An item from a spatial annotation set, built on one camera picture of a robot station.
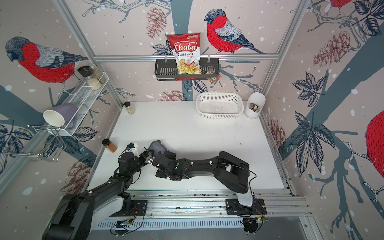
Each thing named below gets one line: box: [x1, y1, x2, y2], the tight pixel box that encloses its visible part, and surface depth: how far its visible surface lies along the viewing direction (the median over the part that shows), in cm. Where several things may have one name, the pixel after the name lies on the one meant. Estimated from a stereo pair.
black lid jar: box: [77, 65, 93, 77], surface depth 81 cm
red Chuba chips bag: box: [167, 32, 202, 75], surface depth 84 cm
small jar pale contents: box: [124, 101, 136, 115], surface depth 113 cm
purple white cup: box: [43, 103, 78, 127], surface depth 63 cm
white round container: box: [245, 92, 266, 119], surface depth 109 cm
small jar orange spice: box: [102, 138, 118, 153], surface depth 91 cm
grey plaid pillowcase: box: [147, 140, 169, 162], surface depth 90 cm
